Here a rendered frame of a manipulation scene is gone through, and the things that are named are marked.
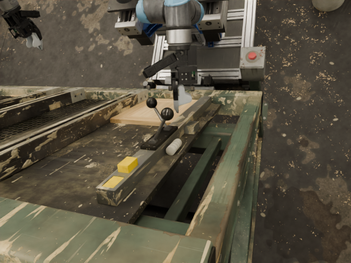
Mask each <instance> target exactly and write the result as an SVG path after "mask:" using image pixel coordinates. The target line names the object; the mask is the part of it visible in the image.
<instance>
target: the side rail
mask: <svg viewBox="0 0 351 263"><path fill-rule="evenodd" d="M261 99H262V97H261V96H253V95H250V96H249V97H248V100H247V102H246V104H245V106H244V108H243V110H242V113H241V115H240V117H239V119H238V121H237V123H236V126H235V128H234V130H233V132H232V134H231V136H230V139H229V141H228V143H227V145H226V147H225V149H224V152H223V154H222V156H221V158H220V160H219V162H218V164H217V167H216V169H215V172H214V174H213V176H212V178H211V180H210V182H209V184H208V187H207V189H206V191H205V193H204V195H203V197H202V200H201V202H200V204H199V206H198V208H197V210H196V213H195V215H194V217H193V219H192V221H191V223H190V226H189V228H188V230H187V232H186V234H185V235H186V236H191V237H196V238H201V239H205V240H209V241H211V242H212V243H213V246H215V247H216V263H228V259H229V255H230V250H231V246H232V241H233V236H234V233H235V228H236V224H237V219H238V215H239V210H240V206H241V201H242V196H243V192H244V187H245V183H246V179H247V174H248V170H249V165H250V161H251V156H252V151H253V147H254V143H255V138H256V133H257V130H258V125H259V121H260V116H261V115H260V105H261Z"/></svg>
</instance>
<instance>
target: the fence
mask: <svg viewBox="0 0 351 263"><path fill-rule="evenodd" d="M211 103H212V97H209V96H202V97H201V98H199V99H198V100H197V101H196V102H195V103H194V104H192V105H191V106H190V107H189V108H188V109H187V110H186V111H184V112H183V113H182V114H181V115H180V116H179V117H177V118H176V119H175V120H174V121H173V122H172V123H171V124H169V125H170V126H178V129H177V130H176V131H175V132H174V133H173V134H172V135H171V136H170V137H169V138H168V139H167V140H166V141H165V142H164V143H163V144H162V145H161V146H160V147H159V148H158V149H157V150H156V151H153V150H143V149H140V150H139V151H138V152H137V153H135V154H134V155H133V156H132V157H135V158H137V162H138V165H137V166H136V167H135V168H134V169H133V170H132V171H131V172H129V173H122V172H118V169H117V170H116V171H114V172H113V173H112V174H111V175H110V176H109V177H107V178H106V179H105V180H104V181H103V182H102V183H101V184H99V185H98V186H97V187H96V193H97V200H98V203H101V204H106V205H112V206H118V204H119V203H120V202H121V201H122V200H123V199H124V198H125V197H126V196H127V195H128V194H129V193H130V191H131V190H132V189H133V188H134V187H135V186H136V185H137V184H138V183H139V182H140V181H141V180H142V178H143V177H144V176H145V175H146V174H147V173H148V172H149V171H150V170H151V169H152V168H153V167H154V165H155V164H156V163H157V162H158V161H159V160H160V159H161V158H162V157H163V156H164V155H165V154H166V148H167V147H168V146H169V145H170V144H171V143H172V142H173V141H174V140H175V139H179V138H180V137H181V136H182V135H183V134H184V126H185V125H186V124H187V123H188V122H189V121H196V120H197V119H198V118H199V117H200V116H201V115H202V114H203V112H204V111H205V110H206V109H207V108H208V107H209V106H210V105H211ZM113 176H118V177H124V179H122V180H121V181H120V182H119V183H118V184H117V185H116V186H115V187H114V188H110V187H103V185H104V184H105V183H106V182H107V181H108V180H110V179H111V178H112V177H113Z"/></svg>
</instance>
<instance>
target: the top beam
mask: <svg viewBox="0 0 351 263"><path fill-rule="evenodd" d="M0 263H216V247H215V246H213V243H212V242H211V241H209V240H205V239H201V238H196V237H191V236H186V235H182V234H177V233H171V232H167V231H162V230H157V229H152V228H147V227H144V226H139V225H133V224H129V223H124V222H119V221H114V220H109V219H104V218H99V217H94V216H89V215H86V214H81V213H76V212H71V211H66V210H61V209H56V208H51V207H46V206H42V205H36V204H32V203H28V202H23V201H19V200H13V199H8V198H4V197H0Z"/></svg>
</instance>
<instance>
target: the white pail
mask: <svg viewBox="0 0 351 263"><path fill-rule="evenodd" d="M343 2H344V0H312V4H313V6H314V7H315V8H316V9H318V10H320V11H333V10H336V9H337V8H339V7H340V6H341V5H342V4H343Z"/></svg>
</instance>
